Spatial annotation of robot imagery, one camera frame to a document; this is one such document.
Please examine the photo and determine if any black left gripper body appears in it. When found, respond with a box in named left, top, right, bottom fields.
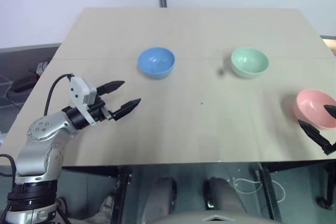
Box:
left=88, top=98, right=117, bottom=124

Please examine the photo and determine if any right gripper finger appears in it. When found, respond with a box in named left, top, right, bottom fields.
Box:
left=323, top=104, right=336, bottom=120
left=297, top=119, right=331, bottom=152

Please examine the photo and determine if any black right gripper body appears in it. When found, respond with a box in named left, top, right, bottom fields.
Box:
left=323, top=141, right=336, bottom=156

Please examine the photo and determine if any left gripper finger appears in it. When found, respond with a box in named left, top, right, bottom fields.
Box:
left=113, top=98, right=142, bottom=121
left=96, top=80, right=125, bottom=96

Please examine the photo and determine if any pink bowl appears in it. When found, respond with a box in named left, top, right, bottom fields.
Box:
left=296, top=89, right=336, bottom=130

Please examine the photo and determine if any black caster table leg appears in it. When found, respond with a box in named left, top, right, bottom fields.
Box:
left=316, top=159, right=336, bottom=210

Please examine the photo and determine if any blue bowl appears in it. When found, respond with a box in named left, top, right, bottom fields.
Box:
left=137, top=47, right=176, bottom=80

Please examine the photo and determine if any grey white floor device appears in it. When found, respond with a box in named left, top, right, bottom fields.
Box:
left=36, top=58, right=54, bottom=76

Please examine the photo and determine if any black device on floor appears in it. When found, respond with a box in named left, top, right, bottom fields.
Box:
left=11, top=74, right=40, bottom=94

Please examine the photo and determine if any green bowl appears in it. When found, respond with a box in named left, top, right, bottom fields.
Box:
left=230, top=47, right=270, bottom=79

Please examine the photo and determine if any dark rounded robot foot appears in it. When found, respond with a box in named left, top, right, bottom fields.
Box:
left=203, top=176, right=246, bottom=216

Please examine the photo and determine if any grey robot torso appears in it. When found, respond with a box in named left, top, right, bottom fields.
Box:
left=156, top=209, right=275, bottom=224

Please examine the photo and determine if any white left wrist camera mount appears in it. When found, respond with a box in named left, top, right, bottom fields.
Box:
left=68, top=76, right=98, bottom=125

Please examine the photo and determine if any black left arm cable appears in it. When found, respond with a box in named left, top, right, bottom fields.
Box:
left=44, top=73, right=73, bottom=116

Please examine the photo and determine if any white floor cable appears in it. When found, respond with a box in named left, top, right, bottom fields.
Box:
left=233, top=178, right=286, bottom=204

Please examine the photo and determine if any black cable at shoulder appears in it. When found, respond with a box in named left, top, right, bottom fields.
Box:
left=0, top=153, right=17, bottom=178

